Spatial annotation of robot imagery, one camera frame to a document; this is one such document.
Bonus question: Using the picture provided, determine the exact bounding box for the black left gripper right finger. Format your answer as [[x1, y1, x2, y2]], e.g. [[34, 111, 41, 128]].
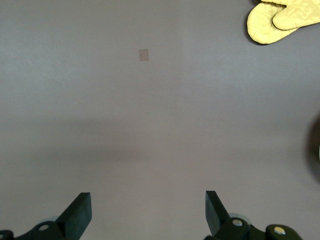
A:
[[204, 190, 305, 240]]

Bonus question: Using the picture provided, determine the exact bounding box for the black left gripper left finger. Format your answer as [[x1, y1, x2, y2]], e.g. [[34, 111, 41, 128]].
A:
[[0, 191, 93, 240]]

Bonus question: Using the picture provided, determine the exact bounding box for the yellow quilted oven mitt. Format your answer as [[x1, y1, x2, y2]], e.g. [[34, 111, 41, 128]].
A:
[[246, 1, 300, 46], [271, 0, 320, 30]]

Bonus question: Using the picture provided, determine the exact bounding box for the brown tape patch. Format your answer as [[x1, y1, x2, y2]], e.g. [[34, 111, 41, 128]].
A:
[[138, 48, 150, 62]]

